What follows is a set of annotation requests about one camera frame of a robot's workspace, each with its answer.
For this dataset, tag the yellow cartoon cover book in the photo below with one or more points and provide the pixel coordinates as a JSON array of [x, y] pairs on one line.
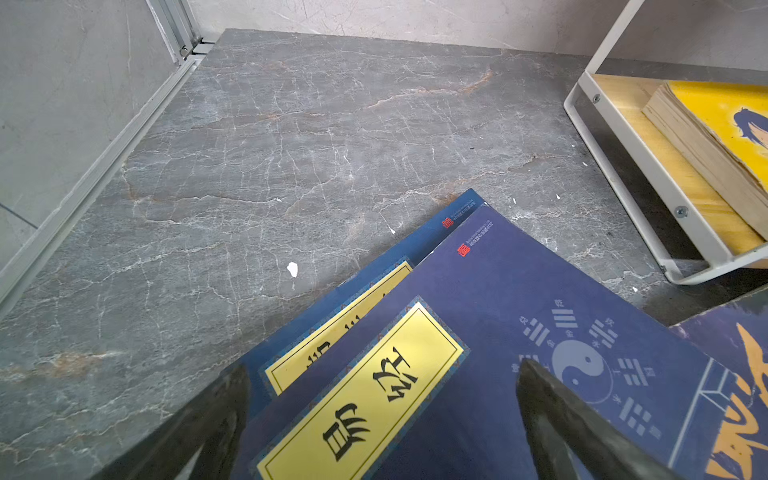
[[721, 130]]

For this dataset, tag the navy book yin-yang cover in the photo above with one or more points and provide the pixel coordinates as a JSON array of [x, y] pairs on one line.
[[424, 386]]

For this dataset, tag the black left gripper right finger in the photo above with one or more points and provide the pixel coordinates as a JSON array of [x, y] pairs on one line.
[[559, 425]]

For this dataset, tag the blue book yellow label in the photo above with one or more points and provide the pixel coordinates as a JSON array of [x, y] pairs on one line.
[[272, 366]]

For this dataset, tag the dark portrait book left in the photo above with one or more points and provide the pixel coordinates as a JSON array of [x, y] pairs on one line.
[[734, 334]]

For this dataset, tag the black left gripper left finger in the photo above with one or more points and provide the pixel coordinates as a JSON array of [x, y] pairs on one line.
[[208, 427]]

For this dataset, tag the white metal wooden shelf rack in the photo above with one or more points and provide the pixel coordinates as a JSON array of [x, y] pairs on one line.
[[723, 239]]

